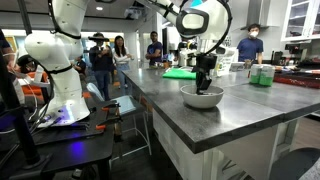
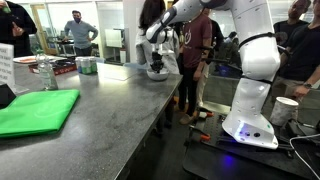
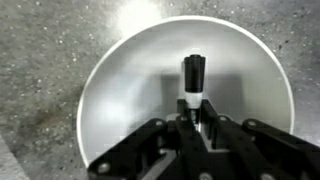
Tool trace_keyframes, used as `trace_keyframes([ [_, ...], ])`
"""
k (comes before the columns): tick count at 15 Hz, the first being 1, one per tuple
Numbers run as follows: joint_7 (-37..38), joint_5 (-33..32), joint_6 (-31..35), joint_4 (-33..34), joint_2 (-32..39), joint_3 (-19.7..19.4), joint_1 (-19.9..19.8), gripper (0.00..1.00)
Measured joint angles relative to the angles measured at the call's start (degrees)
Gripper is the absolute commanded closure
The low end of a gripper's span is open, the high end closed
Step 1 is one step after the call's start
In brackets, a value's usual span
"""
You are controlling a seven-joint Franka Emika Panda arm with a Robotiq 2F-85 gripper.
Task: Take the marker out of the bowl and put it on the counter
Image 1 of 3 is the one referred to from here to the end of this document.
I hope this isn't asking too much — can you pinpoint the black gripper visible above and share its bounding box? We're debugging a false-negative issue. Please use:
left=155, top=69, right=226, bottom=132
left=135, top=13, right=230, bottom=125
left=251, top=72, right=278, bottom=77
left=192, top=53, right=218, bottom=95

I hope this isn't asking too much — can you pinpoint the white round bowl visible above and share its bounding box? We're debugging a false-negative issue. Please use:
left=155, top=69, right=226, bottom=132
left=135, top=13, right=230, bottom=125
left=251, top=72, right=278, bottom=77
left=179, top=84, right=225, bottom=110

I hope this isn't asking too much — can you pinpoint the green cloth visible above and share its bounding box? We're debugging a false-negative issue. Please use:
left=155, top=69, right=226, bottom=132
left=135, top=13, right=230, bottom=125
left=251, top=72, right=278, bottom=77
left=162, top=67, right=198, bottom=81

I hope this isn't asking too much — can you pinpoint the white printed bag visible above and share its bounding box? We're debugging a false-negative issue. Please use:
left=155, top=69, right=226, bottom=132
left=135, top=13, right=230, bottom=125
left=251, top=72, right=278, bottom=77
left=214, top=47, right=238, bottom=78

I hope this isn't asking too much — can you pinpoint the man in dark blue shirt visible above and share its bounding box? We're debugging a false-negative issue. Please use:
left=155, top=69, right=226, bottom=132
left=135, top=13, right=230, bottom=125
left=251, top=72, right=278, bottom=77
left=145, top=30, right=165, bottom=68

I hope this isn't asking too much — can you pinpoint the man with face mask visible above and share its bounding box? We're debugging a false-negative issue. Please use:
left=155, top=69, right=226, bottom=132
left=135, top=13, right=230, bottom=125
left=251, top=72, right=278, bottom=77
left=236, top=22, right=265, bottom=65

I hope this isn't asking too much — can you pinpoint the black coffee machine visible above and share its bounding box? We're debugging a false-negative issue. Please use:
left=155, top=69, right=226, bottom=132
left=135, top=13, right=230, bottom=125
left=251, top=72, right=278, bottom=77
left=270, top=49, right=284, bottom=66

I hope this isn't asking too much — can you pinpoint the white stool chair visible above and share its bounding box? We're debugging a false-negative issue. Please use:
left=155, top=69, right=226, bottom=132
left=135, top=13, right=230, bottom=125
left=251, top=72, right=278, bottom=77
left=86, top=82, right=153, bottom=162

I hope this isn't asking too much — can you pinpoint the woman in white top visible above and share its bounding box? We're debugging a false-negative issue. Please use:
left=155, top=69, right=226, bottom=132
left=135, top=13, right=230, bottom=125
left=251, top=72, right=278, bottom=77
left=113, top=35, right=133, bottom=97

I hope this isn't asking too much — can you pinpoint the steel range hood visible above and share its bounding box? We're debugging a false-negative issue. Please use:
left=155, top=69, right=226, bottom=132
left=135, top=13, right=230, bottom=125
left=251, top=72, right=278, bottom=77
left=239, top=0, right=272, bottom=32

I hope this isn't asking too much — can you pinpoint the red tray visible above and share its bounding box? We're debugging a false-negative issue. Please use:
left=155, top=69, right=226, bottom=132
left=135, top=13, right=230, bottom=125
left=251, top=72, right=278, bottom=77
left=273, top=72, right=320, bottom=90

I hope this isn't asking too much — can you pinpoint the ceiling projector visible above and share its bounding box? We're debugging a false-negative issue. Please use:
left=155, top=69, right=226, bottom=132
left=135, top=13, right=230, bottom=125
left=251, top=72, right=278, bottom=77
left=123, top=6, right=145, bottom=20

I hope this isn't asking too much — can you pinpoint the person with black hat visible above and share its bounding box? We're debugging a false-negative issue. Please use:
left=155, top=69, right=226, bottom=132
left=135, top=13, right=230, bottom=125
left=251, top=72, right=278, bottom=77
left=87, top=32, right=116, bottom=102

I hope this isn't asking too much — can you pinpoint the black robot table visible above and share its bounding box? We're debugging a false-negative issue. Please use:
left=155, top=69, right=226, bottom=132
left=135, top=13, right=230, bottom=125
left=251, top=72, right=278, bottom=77
left=0, top=105, right=117, bottom=180

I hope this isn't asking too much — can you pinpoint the orange chair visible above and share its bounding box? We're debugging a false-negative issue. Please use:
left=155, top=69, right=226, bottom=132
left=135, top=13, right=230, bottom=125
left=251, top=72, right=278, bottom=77
left=20, top=71, right=51, bottom=101

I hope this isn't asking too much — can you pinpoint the black tripod stand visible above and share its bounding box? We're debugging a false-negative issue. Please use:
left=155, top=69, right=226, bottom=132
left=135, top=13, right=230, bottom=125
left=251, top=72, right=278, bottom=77
left=0, top=29, right=53, bottom=179

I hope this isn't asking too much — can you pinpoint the orange handled clamp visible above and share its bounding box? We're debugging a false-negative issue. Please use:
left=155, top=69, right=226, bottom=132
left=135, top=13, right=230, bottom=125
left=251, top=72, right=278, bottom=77
left=95, top=115, right=123, bottom=132
left=101, top=102, right=122, bottom=113

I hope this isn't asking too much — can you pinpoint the white glass wall cabinet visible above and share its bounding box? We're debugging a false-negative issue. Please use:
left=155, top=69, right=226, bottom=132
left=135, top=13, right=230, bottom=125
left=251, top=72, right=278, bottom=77
left=280, top=0, right=320, bottom=43

